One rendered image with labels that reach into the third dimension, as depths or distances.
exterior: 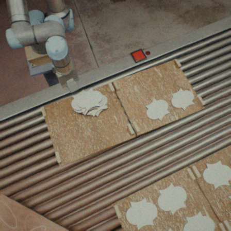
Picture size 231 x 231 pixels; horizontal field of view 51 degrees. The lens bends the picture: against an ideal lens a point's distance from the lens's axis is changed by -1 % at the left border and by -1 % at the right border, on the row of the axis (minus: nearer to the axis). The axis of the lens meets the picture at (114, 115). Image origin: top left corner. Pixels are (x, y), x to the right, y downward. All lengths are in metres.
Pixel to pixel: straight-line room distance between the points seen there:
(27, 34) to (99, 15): 2.11
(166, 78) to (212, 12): 1.96
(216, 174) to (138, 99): 0.55
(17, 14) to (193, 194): 1.08
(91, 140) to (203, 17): 2.32
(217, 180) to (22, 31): 1.08
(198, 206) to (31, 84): 1.97
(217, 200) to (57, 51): 0.97
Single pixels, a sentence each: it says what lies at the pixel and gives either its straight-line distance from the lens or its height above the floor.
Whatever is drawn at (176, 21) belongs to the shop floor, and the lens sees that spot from 3.07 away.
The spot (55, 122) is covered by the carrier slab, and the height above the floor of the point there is 0.94.
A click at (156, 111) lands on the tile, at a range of 1.32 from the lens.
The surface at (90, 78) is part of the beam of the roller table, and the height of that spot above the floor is 0.91.
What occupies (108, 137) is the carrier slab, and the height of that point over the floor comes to 0.94.
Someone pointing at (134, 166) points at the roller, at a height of 0.92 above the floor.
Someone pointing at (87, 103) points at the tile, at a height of 1.02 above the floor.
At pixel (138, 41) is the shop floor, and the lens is 2.81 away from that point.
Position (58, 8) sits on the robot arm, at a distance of 1.36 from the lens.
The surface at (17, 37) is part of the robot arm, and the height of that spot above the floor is 1.42.
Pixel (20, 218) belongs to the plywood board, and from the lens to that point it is 1.17.
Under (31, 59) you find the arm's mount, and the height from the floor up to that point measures 0.95.
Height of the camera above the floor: 2.14
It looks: 67 degrees down
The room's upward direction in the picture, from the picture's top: 1 degrees counter-clockwise
